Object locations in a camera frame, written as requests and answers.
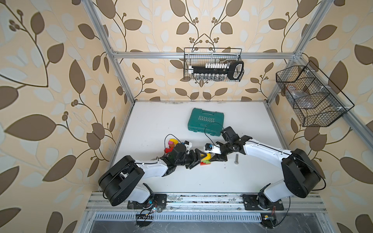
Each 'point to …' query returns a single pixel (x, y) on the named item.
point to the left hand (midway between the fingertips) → (203, 157)
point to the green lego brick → (207, 161)
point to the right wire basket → (317, 102)
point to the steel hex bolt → (236, 162)
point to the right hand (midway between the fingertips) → (210, 153)
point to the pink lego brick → (170, 142)
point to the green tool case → (207, 122)
